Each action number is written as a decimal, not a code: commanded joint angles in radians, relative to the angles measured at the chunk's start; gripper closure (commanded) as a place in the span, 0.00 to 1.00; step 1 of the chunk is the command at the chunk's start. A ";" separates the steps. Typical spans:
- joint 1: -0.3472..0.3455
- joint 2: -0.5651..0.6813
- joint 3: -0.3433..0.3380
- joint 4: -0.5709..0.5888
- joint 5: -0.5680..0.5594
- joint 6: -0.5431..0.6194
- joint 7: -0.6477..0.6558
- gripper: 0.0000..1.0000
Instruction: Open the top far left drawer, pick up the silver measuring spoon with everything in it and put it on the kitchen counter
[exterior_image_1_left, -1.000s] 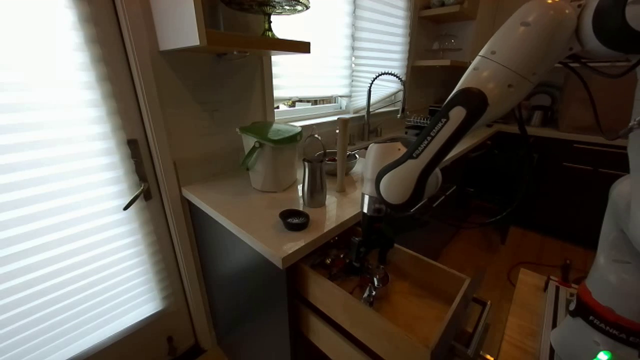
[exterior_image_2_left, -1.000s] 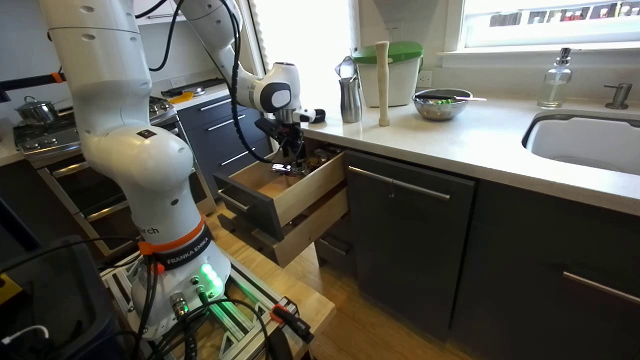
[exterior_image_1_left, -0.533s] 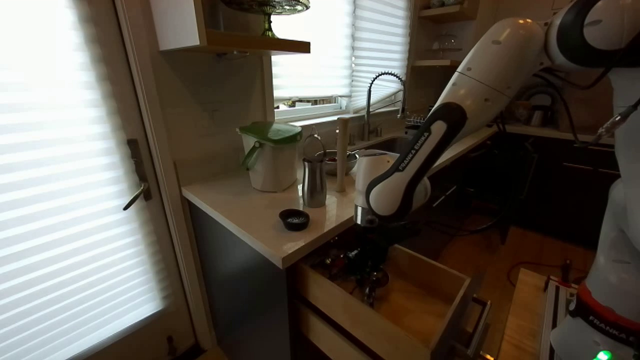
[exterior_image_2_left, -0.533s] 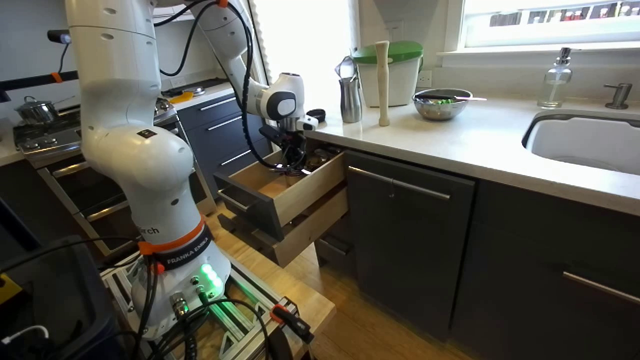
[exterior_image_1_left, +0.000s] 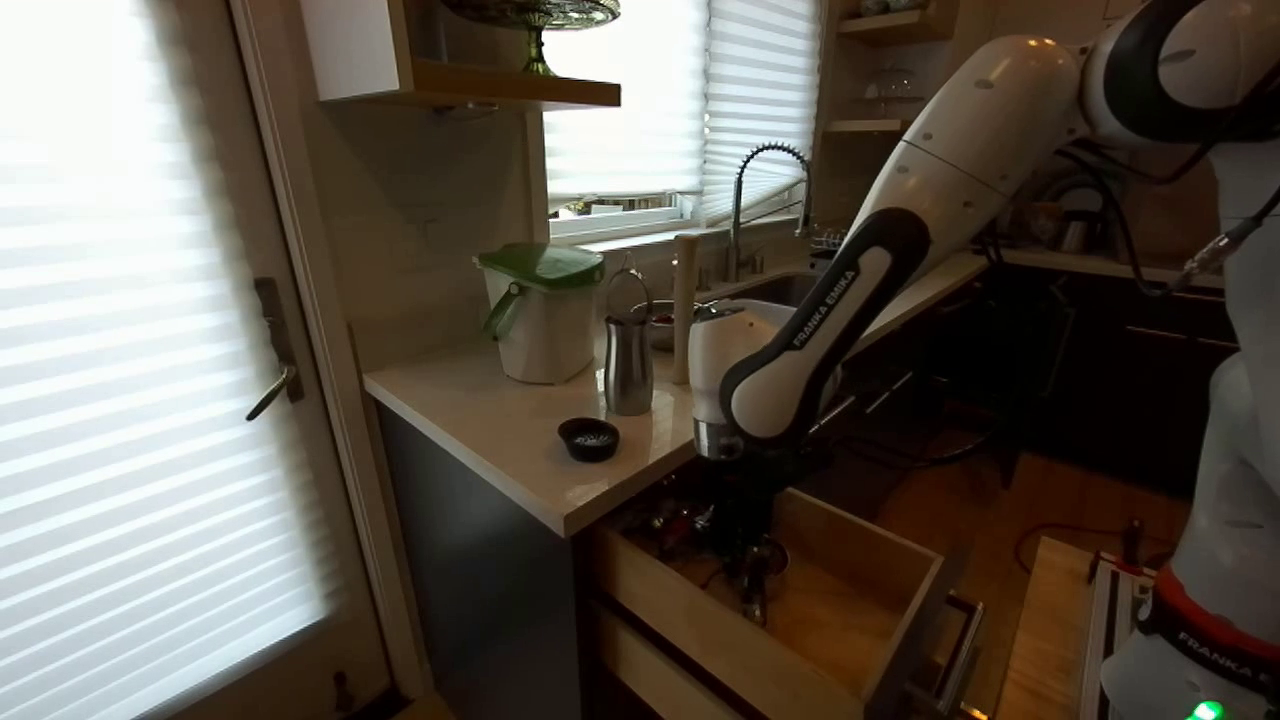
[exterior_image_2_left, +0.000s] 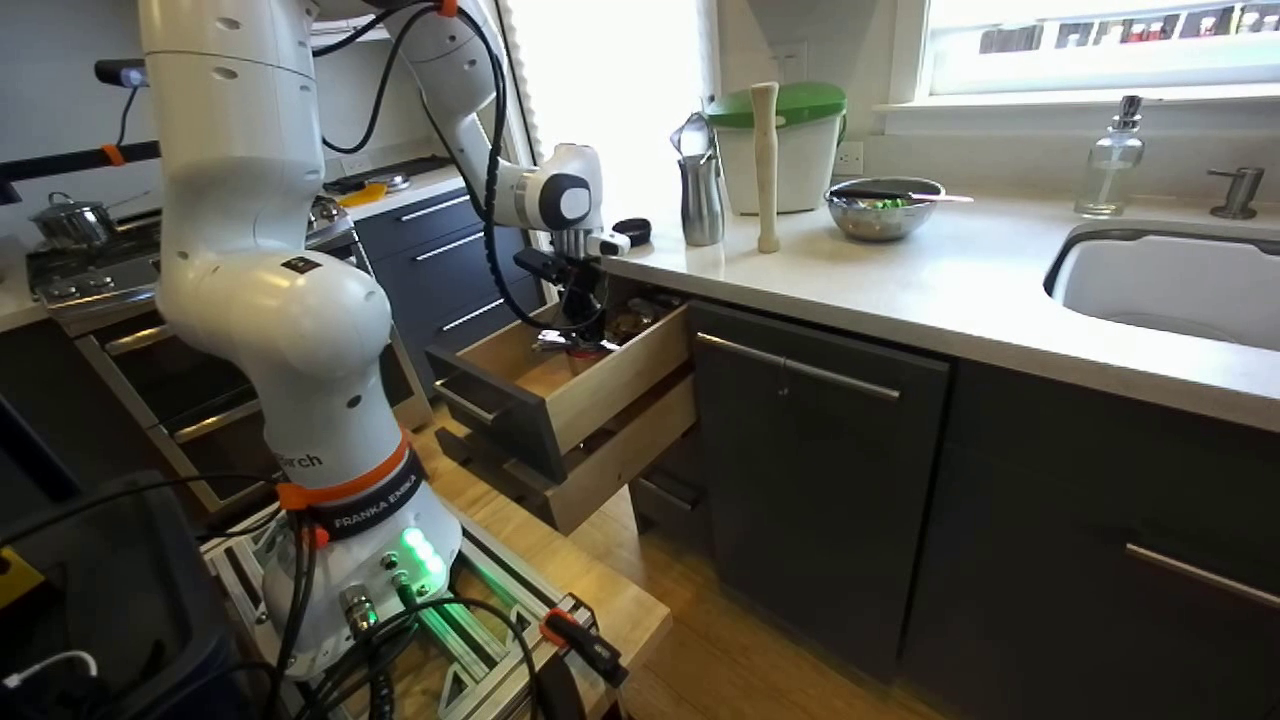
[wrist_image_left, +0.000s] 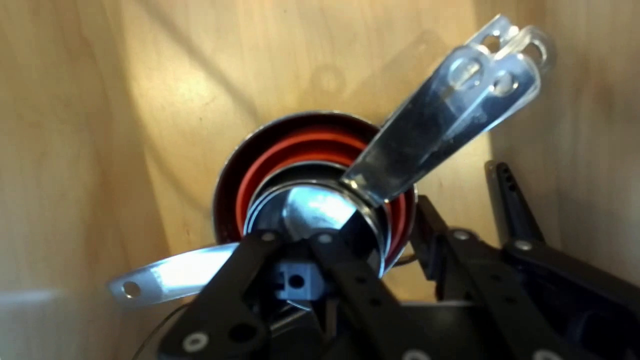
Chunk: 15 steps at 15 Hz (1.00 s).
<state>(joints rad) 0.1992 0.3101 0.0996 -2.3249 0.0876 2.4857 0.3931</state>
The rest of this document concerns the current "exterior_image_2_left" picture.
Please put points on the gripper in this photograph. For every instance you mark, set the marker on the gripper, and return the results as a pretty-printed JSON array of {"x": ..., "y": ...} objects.
[{"x": 582, "y": 292}]

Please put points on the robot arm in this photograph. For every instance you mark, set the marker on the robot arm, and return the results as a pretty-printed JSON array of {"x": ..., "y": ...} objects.
[{"x": 270, "y": 300}]

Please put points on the silver measuring spoon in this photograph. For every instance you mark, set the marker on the silver measuring spoon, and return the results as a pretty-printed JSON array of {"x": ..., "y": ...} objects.
[{"x": 560, "y": 342}]

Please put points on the wooden drawer with dark front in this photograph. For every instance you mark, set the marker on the wooden drawer with dark front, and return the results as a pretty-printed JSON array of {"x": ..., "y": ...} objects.
[
  {"x": 600, "y": 385},
  {"x": 620, "y": 460}
]

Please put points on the dark cabinet drawer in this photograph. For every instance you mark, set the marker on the dark cabinet drawer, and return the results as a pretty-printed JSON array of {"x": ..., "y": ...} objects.
[{"x": 1100, "y": 560}]

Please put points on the small black round lid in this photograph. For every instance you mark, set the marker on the small black round lid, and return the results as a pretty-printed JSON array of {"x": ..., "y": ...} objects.
[{"x": 632, "y": 231}]

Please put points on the steel pitcher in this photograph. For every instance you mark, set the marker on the steel pitcher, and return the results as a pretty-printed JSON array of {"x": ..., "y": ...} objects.
[{"x": 700, "y": 200}]

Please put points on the wooden pestle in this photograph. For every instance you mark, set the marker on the wooden pestle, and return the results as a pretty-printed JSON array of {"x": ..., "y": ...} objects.
[{"x": 766, "y": 170}]

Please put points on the yellow sponge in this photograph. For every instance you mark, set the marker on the yellow sponge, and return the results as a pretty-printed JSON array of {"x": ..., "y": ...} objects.
[{"x": 362, "y": 195}]

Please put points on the white bin with green lid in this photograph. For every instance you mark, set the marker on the white bin with green lid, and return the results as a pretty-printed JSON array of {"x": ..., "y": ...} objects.
[{"x": 800, "y": 150}]

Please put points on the dark dishwasher door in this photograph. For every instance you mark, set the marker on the dark dishwasher door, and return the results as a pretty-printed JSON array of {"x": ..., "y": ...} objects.
[{"x": 810, "y": 480}]

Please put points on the metal bowl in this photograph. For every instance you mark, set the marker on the metal bowl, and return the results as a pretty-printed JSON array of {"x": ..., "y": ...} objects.
[{"x": 880, "y": 222}]

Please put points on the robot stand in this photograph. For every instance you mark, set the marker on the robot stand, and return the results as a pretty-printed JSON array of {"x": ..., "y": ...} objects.
[{"x": 600, "y": 600}]

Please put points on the orange and black clamp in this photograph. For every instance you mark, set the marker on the orange and black clamp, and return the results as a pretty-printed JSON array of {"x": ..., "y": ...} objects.
[{"x": 585, "y": 645}]

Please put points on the oven door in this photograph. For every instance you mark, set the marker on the oven door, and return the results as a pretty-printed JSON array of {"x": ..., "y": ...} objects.
[{"x": 170, "y": 380}]

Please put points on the stove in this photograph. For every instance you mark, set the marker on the stove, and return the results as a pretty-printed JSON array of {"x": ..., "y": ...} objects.
[{"x": 110, "y": 290}]

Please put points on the steel pot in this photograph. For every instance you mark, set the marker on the steel pot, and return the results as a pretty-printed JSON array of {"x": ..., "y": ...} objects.
[{"x": 72, "y": 224}]

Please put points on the clear soap dispenser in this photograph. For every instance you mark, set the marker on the clear soap dispenser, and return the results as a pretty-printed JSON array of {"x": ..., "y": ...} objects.
[{"x": 1108, "y": 165}]

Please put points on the black bin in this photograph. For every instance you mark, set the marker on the black bin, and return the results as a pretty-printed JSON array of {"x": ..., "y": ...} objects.
[{"x": 110, "y": 610}]

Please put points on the white sink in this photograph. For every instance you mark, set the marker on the white sink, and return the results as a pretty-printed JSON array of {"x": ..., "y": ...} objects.
[{"x": 1170, "y": 285}]

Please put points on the row of small bottles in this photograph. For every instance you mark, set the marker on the row of small bottles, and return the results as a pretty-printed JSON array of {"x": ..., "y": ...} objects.
[{"x": 1120, "y": 30}]

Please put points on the silver sink air gap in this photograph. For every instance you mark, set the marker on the silver sink air gap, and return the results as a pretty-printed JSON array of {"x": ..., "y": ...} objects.
[{"x": 1237, "y": 195}]

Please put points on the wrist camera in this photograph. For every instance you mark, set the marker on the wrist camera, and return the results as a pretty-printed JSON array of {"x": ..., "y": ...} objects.
[{"x": 538, "y": 266}]

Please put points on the wall socket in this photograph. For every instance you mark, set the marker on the wall socket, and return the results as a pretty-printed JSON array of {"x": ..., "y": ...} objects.
[{"x": 849, "y": 157}]

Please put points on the camera on mount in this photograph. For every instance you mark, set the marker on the camera on mount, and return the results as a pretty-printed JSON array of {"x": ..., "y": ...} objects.
[{"x": 122, "y": 72}]

